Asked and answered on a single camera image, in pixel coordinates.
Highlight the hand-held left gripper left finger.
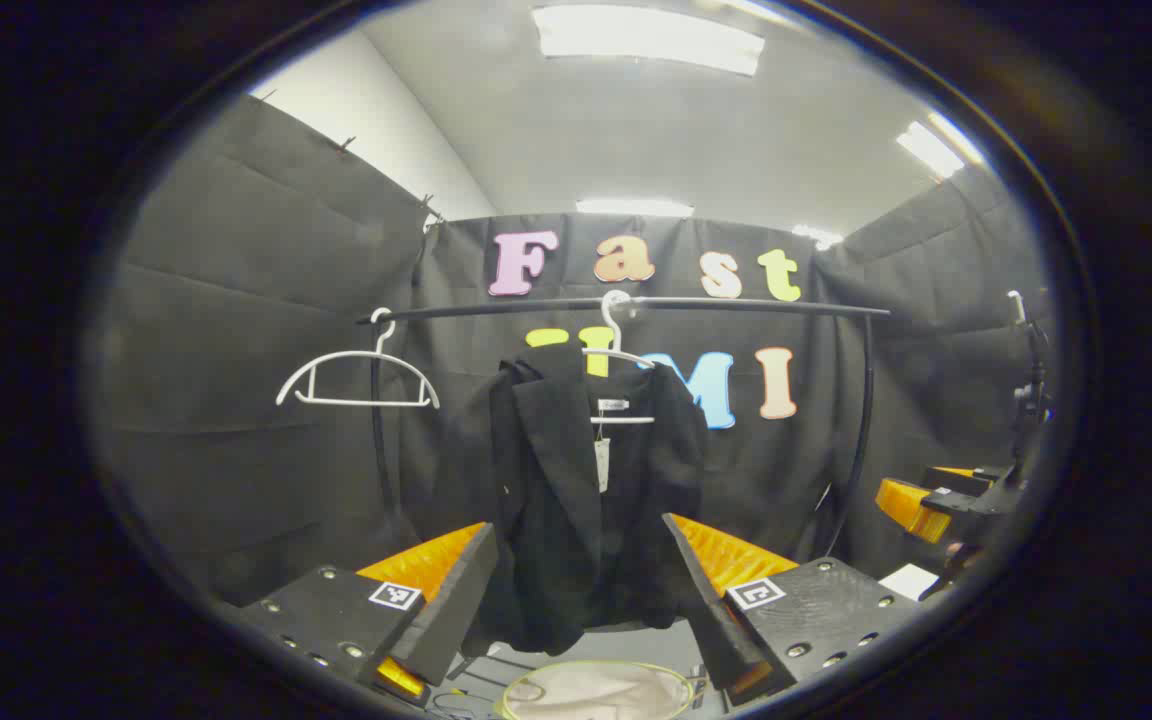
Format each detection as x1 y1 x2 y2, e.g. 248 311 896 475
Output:
236 520 500 703

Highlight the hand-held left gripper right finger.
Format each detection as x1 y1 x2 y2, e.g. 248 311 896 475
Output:
661 512 925 706

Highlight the beige laundry hamper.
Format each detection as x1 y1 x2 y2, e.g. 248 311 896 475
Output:
496 658 699 720

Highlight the black knit jacket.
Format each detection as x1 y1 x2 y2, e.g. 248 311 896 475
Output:
476 345 709 658

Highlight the white clothes hanger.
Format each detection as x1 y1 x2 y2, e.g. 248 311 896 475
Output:
581 290 659 426
276 307 441 410

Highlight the black clothes rack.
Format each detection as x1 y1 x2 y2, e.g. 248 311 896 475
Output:
356 296 892 561

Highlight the ceiling light panel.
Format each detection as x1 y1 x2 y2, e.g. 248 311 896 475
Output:
576 198 695 218
896 112 985 181
532 5 767 77

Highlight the black backdrop cloth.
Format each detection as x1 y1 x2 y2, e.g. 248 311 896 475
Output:
101 95 1052 606

